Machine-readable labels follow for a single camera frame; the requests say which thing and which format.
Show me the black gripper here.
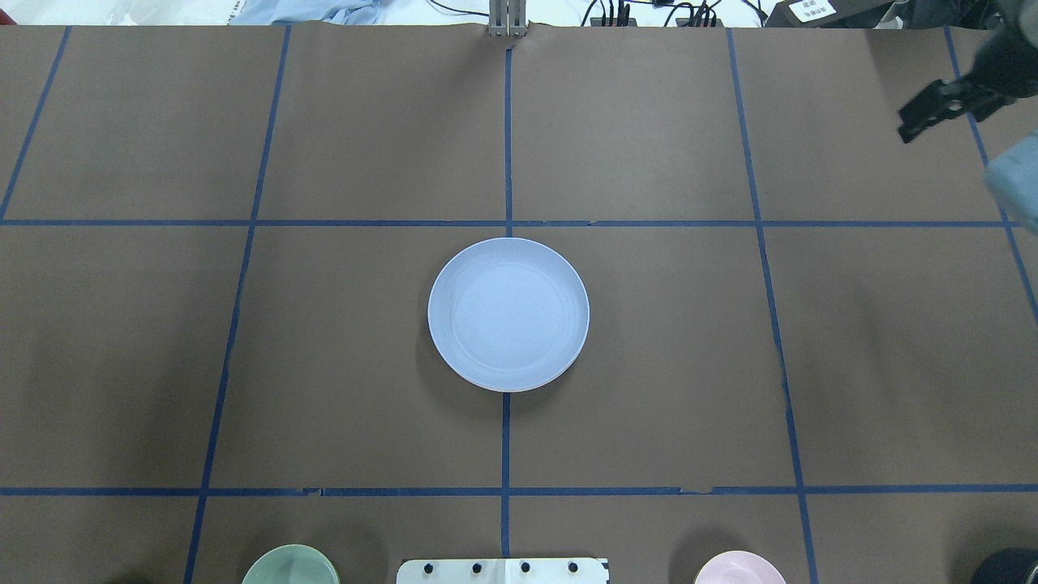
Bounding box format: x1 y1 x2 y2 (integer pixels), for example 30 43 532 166
899 24 1037 144

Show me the light blue plate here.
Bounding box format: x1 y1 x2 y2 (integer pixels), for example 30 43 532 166
427 237 592 394

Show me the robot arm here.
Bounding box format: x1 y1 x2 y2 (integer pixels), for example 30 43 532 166
898 1 1037 233

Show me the dark blue saucepan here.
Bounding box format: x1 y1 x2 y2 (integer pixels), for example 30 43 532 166
969 547 1037 584

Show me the pink bowl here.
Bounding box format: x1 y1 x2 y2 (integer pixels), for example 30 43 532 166
693 550 786 584

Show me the light blue cloth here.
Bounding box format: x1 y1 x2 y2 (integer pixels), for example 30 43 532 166
229 1 383 26

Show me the green bowl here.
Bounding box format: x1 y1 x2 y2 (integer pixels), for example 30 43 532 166
242 544 342 583

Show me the aluminium frame post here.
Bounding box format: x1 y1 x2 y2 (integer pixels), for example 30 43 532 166
488 0 529 37

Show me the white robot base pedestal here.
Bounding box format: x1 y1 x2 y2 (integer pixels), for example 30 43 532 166
397 557 611 583

